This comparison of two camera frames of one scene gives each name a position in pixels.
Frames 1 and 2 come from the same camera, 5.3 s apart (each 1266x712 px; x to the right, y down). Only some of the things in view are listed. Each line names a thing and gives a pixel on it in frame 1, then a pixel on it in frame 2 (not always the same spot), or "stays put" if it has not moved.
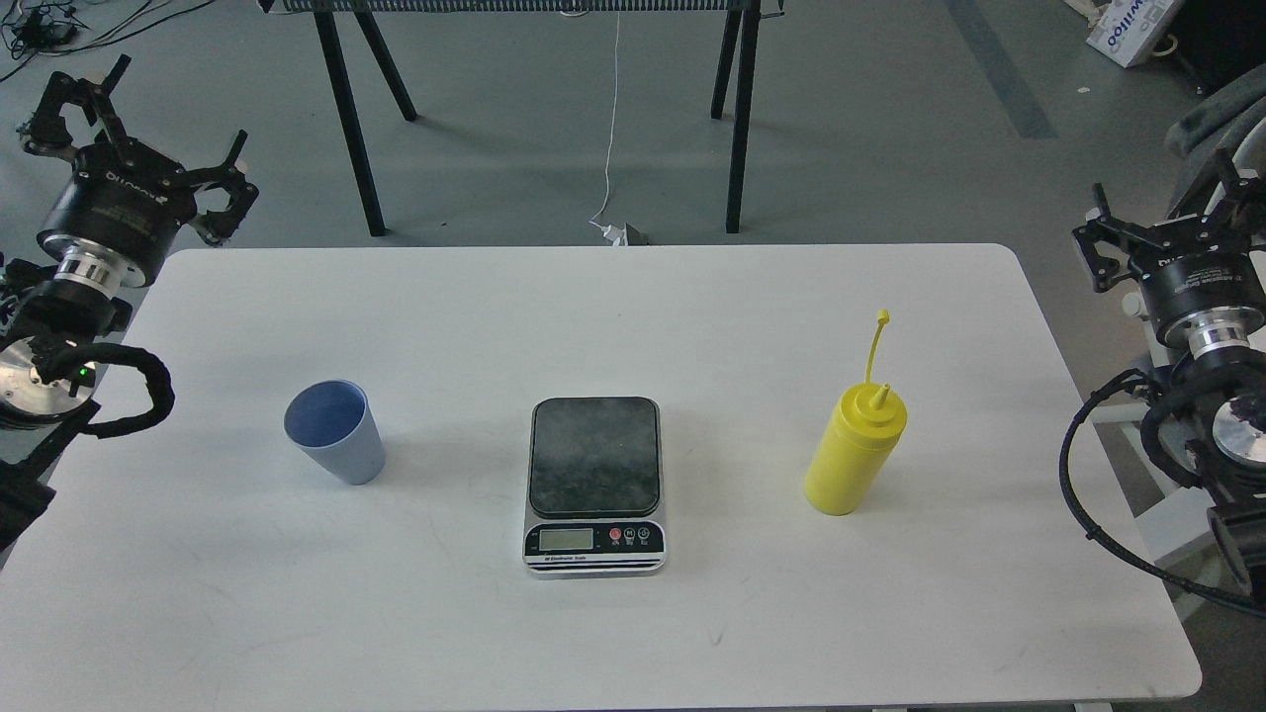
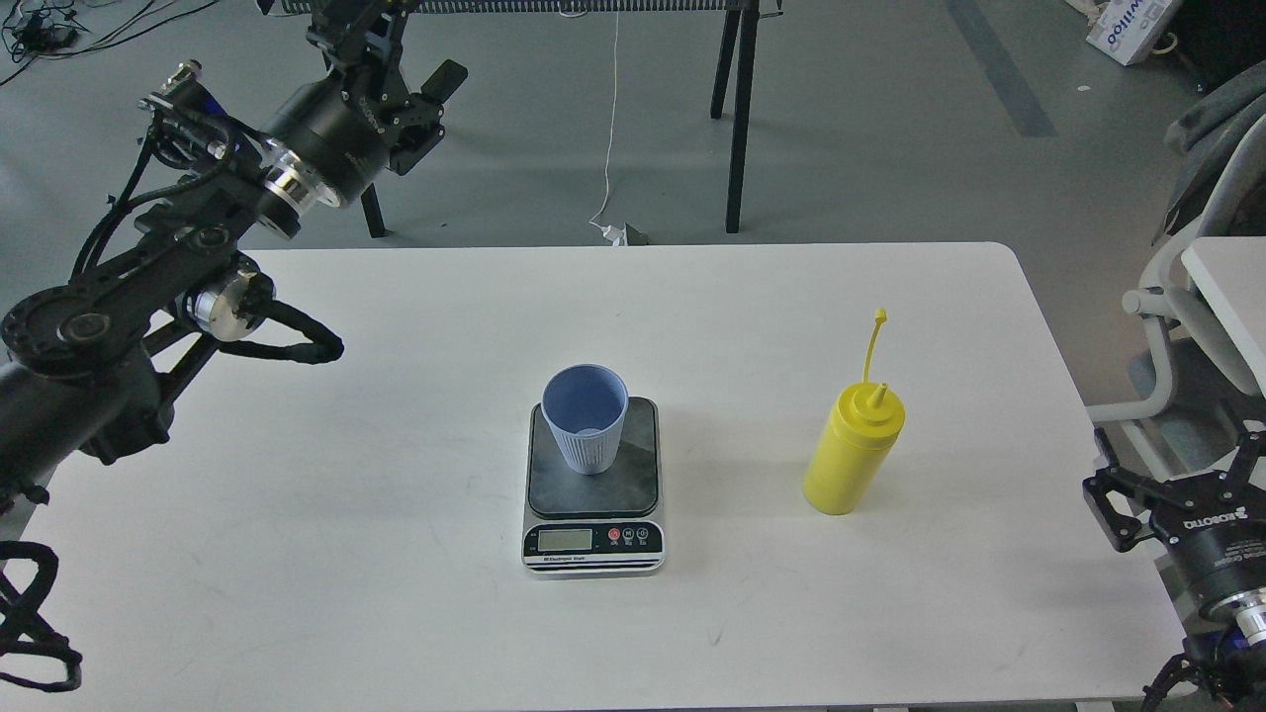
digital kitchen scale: [594, 496] stays put
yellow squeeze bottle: [864, 430] stays put
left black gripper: [123, 206] -> [350, 126]
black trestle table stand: [741, 31] stays put
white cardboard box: [1129, 30] stays put
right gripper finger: [1235, 223] -> [1235, 481]
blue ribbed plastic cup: [332, 421] -> [586, 404]
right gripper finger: [1107, 228] -> [1122, 500]
